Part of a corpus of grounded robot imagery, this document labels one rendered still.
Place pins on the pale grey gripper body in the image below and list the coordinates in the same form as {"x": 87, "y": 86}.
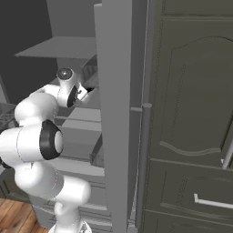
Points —
{"x": 83, "y": 93}

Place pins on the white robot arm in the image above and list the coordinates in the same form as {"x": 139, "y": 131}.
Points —
{"x": 33, "y": 142}

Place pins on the grey fridge door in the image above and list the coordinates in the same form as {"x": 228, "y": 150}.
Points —
{"x": 116, "y": 91}

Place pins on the tall dark olive cupboard door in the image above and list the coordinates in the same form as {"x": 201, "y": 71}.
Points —
{"x": 194, "y": 91}

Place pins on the small dark olive cupboard door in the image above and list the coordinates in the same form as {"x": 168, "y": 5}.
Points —
{"x": 197, "y": 6}

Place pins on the dark grey container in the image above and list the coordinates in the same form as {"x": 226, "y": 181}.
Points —
{"x": 98, "y": 153}

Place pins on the grey cupboard run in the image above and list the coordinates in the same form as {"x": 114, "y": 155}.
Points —
{"x": 9, "y": 185}

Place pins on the dark olive drawer front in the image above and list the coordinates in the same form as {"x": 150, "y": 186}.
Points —
{"x": 182, "y": 188}
{"x": 182, "y": 224}

